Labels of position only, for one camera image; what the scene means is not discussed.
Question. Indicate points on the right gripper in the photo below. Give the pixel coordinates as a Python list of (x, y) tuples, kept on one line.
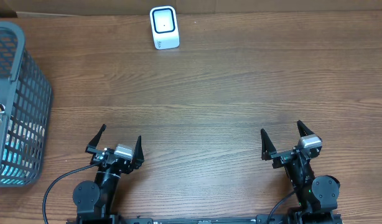
[(269, 152)]

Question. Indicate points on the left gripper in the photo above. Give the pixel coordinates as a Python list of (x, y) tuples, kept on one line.
[(108, 154)]

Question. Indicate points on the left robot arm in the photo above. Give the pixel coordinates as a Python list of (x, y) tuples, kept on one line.
[(94, 199)]

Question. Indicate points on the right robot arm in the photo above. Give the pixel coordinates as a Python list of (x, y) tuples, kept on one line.
[(316, 196)]

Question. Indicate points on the white barcode scanner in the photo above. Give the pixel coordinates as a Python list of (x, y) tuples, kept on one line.
[(165, 31)]

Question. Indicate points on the grey plastic mesh basket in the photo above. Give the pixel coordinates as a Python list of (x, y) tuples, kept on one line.
[(27, 95)]

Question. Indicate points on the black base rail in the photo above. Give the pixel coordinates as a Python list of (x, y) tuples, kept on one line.
[(197, 221)]

